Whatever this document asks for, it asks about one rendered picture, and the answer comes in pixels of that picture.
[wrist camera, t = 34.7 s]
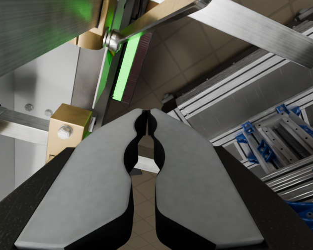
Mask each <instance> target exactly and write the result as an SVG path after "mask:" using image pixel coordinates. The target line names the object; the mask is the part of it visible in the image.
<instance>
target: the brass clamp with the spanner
mask: <svg viewBox="0 0 313 250"><path fill-rule="evenodd" d="M116 1H117V0H102V2H101V7H100V13H99V18H98V23H97V26H96V27H94V28H92V29H90V30H89V31H87V32H85V33H83V34H81V35H79V36H77V37H75V38H74V39H72V40H70V41H68V42H69V43H71V44H73V45H77V44H78V46H79V47H82V48H86V49H90V50H101V49H103V40H104V35H105V32H106V29H107V27H110V28H111V23H112V19H113V14H114V10H115V5H116Z"/></svg>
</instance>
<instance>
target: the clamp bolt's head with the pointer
mask: <svg viewBox="0 0 313 250"><path fill-rule="evenodd" d="M112 31H113V30H111V29H110V27H107V29H106V32H105V35H104V40H103V48H105V47H108V45H109V40H110V36H111V33H112ZM120 48H121V44H119V45H118V49H117V50H120ZM110 53H111V55H112V56H114V55H115V52H113V51H110Z"/></svg>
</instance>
